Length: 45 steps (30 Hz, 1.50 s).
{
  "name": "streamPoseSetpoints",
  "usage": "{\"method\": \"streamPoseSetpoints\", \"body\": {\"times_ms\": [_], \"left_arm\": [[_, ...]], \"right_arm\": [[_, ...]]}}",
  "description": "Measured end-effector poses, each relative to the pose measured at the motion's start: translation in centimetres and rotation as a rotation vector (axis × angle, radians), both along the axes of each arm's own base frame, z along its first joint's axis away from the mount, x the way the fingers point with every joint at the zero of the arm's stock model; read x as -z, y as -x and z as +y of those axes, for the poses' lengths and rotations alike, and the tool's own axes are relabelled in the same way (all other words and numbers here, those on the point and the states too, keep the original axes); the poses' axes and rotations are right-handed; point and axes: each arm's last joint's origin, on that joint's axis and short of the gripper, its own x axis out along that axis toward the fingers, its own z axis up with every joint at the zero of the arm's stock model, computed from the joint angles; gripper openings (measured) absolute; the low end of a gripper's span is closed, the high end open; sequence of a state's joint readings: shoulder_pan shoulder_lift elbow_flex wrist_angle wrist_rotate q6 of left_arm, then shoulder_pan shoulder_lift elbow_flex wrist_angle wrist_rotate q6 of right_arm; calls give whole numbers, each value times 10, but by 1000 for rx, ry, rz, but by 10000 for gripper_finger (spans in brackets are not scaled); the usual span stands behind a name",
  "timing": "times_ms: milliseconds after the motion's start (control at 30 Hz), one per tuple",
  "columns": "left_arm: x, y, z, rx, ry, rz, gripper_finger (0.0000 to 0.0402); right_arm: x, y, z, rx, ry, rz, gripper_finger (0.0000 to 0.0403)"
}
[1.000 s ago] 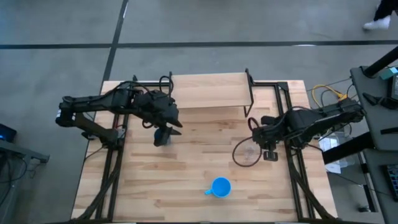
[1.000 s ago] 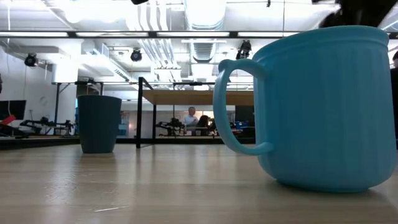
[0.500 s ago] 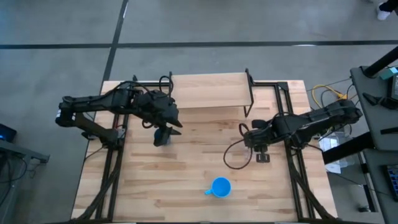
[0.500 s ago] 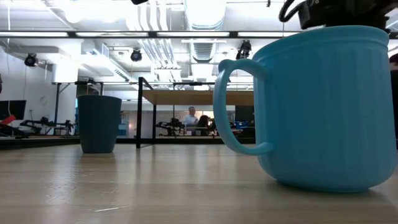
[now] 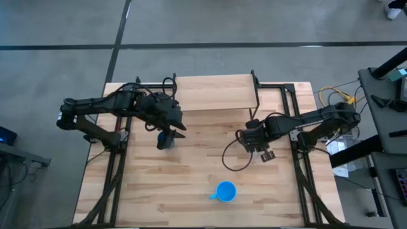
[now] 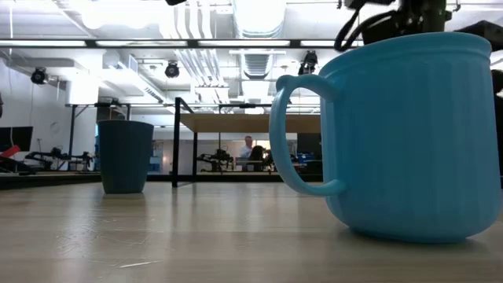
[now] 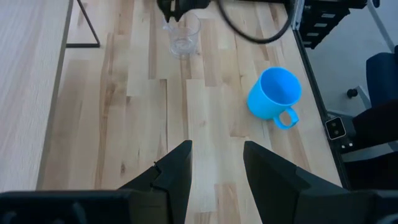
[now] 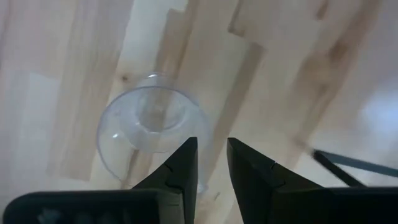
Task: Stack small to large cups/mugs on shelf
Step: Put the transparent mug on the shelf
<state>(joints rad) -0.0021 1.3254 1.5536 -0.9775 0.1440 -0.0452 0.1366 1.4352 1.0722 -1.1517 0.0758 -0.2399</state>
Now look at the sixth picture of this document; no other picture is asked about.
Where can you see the background black rig frame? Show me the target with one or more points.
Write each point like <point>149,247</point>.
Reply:
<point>98,105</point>

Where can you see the black computer monitor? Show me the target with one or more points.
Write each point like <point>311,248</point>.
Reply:
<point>15,137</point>

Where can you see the red bar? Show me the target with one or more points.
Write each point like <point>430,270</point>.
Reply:
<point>9,151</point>

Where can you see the black ceiling camera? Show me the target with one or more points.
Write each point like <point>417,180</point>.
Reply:
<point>172,70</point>
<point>38,75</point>
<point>309,63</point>

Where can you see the seated person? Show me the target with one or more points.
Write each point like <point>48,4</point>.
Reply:
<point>257,155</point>

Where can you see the person standing in white top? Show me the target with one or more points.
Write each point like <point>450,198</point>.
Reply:
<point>247,150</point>

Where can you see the large black screen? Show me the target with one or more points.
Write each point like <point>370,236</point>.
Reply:
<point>309,143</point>

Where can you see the background black robot arm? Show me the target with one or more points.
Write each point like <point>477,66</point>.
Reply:
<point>55,155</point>
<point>216,157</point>

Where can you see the black overhead frame bar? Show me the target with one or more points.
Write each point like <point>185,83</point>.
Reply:
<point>192,43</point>

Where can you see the silver ceiling air duct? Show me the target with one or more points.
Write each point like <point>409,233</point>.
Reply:
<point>257,35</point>

